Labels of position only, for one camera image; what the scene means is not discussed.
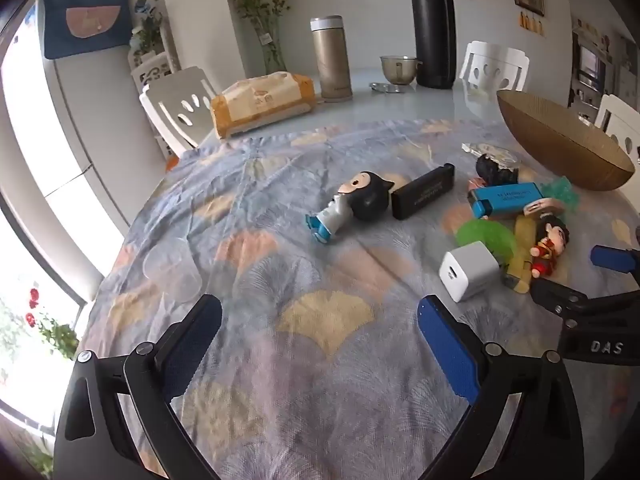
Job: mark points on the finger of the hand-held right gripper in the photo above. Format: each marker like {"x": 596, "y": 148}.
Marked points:
{"x": 555, "y": 295}
{"x": 612, "y": 259}

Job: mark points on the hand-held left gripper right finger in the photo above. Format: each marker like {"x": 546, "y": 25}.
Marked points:
{"x": 450, "y": 355}

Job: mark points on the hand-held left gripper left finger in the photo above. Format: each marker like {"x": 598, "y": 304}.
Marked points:
{"x": 187, "y": 350}

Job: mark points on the yellow lighter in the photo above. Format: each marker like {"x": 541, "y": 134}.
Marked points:
{"x": 522, "y": 260}

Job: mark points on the red-clothed doll figurine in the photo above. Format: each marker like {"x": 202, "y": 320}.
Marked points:
{"x": 550, "y": 245}

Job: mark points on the clear plastic cup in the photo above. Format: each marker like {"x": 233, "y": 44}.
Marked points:
{"x": 172, "y": 272}

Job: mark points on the teal rubber toy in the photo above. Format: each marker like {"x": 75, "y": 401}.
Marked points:
{"x": 565, "y": 192}

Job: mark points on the white charger cube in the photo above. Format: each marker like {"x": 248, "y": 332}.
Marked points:
{"x": 470, "y": 270}

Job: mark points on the pink box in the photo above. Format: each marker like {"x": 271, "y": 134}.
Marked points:
{"x": 542, "y": 206}

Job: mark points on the green rubber toy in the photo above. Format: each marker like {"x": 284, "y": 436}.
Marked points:
{"x": 482, "y": 237}

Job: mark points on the blue lighter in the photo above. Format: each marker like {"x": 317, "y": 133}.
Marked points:
{"x": 505, "y": 197}

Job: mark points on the gold ribbed bowl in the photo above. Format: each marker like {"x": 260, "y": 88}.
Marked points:
{"x": 560, "y": 140}

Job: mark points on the black dinosaur toy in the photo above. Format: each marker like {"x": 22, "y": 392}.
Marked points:
{"x": 492, "y": 170}

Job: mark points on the black rectangular box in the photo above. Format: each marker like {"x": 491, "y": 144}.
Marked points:
{"x": 422, "y": 192}

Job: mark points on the black-haired boy figurine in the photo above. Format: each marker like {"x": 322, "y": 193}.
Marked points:
{"x": 367, "y": 197}

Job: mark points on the red flowering plant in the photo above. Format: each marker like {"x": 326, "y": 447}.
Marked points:
{"x": 50, "y": 330}

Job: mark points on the white cutout chair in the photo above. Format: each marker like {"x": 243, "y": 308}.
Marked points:
{"x": 492, "y": 65}
{"x": 170, "y": 105}
{"x": 617, "y": 120}

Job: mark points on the blue floral tablecloth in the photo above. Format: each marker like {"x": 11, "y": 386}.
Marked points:
{"x": 300, "y": 260}

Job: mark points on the clear plastic wrapper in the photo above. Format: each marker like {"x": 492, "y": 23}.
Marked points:
{"x": 487, "y": 150}

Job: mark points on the cabinet with microwave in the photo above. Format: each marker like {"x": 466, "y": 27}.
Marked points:
{"x": 592, "y": 65}

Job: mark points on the yellow hanging ornaments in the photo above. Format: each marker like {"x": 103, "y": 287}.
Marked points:
{"x": 531, "y": 22}

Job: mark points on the white refrigerator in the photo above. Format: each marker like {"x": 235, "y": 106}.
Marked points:
{"x": 75, "y": 125}

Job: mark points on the orange tissue pack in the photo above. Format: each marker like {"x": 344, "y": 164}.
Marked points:
{"x": 260, "y": 102}

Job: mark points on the small metal lid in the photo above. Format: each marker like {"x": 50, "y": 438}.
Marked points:
{"x": 385, "y": 87}

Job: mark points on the white carved shelf with plant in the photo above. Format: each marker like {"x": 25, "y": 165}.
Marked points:
{"x": 150, "y": 67}

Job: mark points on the large black thermos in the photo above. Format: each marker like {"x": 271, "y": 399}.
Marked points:
{"x": 432, "y": 30}

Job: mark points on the gold thermos flask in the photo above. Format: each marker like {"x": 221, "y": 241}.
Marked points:
{"x": 331, "y": 60}

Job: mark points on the vase with green stems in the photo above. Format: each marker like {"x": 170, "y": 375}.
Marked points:
{"x": 265, "y": 15}

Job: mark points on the blue fabric fridge cover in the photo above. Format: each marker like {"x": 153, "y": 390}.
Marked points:
{"x": 85, "y": 20}

